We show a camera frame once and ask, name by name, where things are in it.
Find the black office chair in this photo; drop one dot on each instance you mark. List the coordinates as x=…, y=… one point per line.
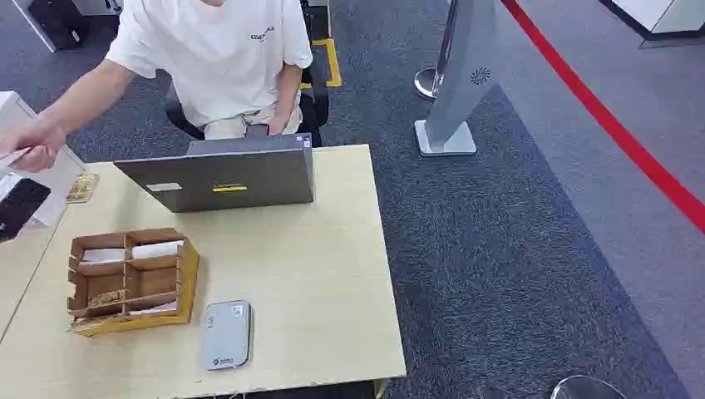
x=317, y=110

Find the person's left hand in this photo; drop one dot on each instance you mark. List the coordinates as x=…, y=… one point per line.
x=278, y=124

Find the person's hand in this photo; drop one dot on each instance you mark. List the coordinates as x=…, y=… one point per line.
x=278, y=124
x=38, y=144

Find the grey laptop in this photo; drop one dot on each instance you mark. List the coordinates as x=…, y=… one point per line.
x=231, y=176

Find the yellow floor tape marking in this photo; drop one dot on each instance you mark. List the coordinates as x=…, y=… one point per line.
x=333, y=60

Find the grey kiosk stand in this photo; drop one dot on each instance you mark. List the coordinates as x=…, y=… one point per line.
x=462, y=71

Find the wooden card box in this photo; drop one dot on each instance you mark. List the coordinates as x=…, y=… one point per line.
x=187, y=286

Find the grey card reader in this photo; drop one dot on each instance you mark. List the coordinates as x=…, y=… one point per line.
x=224, y=336

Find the person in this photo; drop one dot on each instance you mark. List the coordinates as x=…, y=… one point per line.
x=220, y=55

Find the white card stack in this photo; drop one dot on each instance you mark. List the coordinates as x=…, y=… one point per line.
x=103, y=255

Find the red floor tape line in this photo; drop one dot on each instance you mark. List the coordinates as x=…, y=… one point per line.
x=606, y=118

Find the brown printed card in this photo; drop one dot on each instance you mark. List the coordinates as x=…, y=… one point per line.
x=105, y=298

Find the yellow printed card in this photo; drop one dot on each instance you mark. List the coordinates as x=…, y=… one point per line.
x=82, y=188

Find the white box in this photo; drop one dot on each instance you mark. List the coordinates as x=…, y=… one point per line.
x=58, y=184

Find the round grey base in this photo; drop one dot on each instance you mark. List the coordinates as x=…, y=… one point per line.
x=584, y=390

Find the person's right hand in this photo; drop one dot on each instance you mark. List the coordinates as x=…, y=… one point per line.
x=38, y=144

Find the black case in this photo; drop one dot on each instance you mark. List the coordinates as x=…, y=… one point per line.
x=58, y=22

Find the white cabinet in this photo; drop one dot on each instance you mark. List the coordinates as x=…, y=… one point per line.
x=661, y=14

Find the chrome stanchion post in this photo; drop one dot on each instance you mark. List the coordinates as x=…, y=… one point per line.
x=427, y=82

